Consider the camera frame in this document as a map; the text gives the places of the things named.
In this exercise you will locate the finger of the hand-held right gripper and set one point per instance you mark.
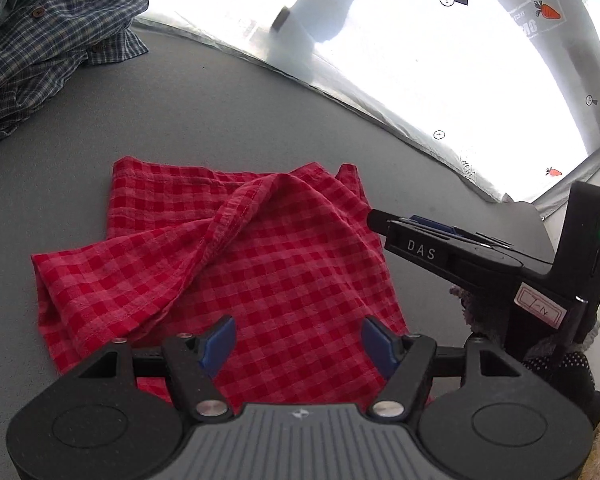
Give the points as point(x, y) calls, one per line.
point(435, 224)
point(420, 250)

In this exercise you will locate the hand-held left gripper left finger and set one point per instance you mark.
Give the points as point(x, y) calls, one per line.
point(216, 345)

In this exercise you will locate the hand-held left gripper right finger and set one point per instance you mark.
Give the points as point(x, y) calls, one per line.
point(380, 347)

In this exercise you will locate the red checked shirt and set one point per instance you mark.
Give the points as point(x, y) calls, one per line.
point(280, 270)

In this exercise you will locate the person's right hand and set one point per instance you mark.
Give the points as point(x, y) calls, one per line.
point(565, 375)

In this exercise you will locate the white printed sheet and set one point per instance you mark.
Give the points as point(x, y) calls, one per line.
point(430, 60)

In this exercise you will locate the blue plaid shirt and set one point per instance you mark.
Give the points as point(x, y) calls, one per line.
point(55, 45)

